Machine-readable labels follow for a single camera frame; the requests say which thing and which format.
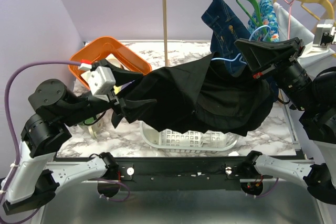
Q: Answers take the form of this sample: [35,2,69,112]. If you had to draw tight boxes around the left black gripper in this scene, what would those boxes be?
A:
[63,58,159,126]

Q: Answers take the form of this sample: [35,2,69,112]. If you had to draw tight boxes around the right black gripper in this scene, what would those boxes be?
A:
[234,35,318,110]

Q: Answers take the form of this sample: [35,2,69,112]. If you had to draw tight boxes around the light blue wire hanger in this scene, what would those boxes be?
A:
[211,24,271,65]

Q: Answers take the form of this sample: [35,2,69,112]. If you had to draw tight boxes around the black skirt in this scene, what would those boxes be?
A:
[118,53,274,136]

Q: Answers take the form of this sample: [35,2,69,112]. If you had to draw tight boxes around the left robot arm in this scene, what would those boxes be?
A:
[1,59,155,215]

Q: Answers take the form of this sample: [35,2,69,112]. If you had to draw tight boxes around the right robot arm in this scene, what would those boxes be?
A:
[234,37,335,205]

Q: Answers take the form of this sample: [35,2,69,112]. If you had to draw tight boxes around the green plastic hanger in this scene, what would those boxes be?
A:
[213,0,265,29]

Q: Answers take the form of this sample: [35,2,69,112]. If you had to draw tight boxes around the yellow plastic hanger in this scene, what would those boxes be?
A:
[273,0,335,26]

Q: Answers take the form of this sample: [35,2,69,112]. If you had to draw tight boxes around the patterned ceramic bowl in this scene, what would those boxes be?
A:
[106,57,124,69]

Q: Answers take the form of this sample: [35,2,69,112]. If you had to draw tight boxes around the blue floral garment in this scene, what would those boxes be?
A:
[247,0,289,42]

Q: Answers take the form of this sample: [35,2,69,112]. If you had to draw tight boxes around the blue denim shorts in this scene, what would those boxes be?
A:
[201,0,255,80]

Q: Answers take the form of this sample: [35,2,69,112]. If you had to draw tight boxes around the white square plate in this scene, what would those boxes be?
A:
[81,54,116,89]

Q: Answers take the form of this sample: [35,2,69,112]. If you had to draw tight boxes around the green floral mug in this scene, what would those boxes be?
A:
[79,113,104,139]

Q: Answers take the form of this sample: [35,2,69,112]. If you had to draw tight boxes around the orange plastic bin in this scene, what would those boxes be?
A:
[70,36,152,75]

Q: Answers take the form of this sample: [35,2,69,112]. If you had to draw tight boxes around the light grey cloth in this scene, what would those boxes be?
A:
[273,3,335,67]

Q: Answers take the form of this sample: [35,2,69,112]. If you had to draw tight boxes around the white plastic laundry basket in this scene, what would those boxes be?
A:
[140,122,239,154]

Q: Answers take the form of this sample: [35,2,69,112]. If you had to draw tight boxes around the black mounting base bar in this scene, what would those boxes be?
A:
[86,155,274,193]

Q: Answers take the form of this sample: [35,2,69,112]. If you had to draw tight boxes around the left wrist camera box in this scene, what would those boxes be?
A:
[88,66,116,96]

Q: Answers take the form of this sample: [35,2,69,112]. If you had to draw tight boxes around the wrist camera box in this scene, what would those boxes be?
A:
[88,66,116,96]
[301,19,335,58]

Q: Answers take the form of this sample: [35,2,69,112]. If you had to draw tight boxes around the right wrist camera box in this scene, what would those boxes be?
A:
[301,19,335,58]

